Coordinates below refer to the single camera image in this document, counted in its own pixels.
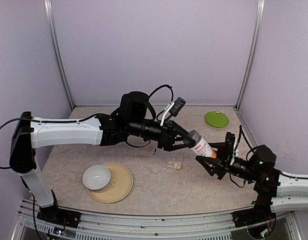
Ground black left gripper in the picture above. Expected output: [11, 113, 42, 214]
[128, 119, 197, 153]

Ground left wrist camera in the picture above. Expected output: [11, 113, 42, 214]
[159, 97, 186, 127]

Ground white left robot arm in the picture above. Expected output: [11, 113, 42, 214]
[9, 91, 195, 223]

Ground green plastic plate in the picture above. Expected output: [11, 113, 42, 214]
[205, 111, 230, 128]

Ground orange pill bottle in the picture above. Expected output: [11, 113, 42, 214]
[190, 135, 217, 158]

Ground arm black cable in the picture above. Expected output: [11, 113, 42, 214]
[0, 117, 32, 170]
[238, 124, 257, 151]

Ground aluminium front rail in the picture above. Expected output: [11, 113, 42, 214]
[9, 199, 302, 240]

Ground aluminium corner post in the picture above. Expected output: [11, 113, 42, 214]
[43, 0, 76, 110]
[235, 0, 266, 112]

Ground left aluminium corner post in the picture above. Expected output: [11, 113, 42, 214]
[43, 0, 76, 110]

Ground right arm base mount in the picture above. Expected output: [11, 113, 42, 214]
[232, 195, 277, 228]

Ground right aluminium corner post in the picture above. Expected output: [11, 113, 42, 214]
[235, 0, 266, 112]

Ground grey bottle cap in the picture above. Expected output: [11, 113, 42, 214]
[187, 130, 200, 142]

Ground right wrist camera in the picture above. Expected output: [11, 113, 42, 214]
[233, 139, 240, 157]

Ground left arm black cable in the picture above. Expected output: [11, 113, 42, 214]
[0, 117, 32, 170]

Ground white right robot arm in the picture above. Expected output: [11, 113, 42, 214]
[196, 132, 308, 222]

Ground white ceramic bowl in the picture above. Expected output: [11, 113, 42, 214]
[82, 165, 111, 192]

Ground beige round plate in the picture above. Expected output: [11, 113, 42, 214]
[85, 162, 133, 204]

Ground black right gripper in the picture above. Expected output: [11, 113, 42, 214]
[196, 142, 260, 183]

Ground clear plastic pill organizer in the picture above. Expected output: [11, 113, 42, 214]
[153, 148, 182, 172]

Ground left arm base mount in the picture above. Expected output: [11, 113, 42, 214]
[37, 205, 81, 229]

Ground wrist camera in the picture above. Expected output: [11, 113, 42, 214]
[233, 139, 240, 157]
[159, 97, 186, 127]

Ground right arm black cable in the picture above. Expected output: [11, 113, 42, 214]
[238, 124, 257, 151]

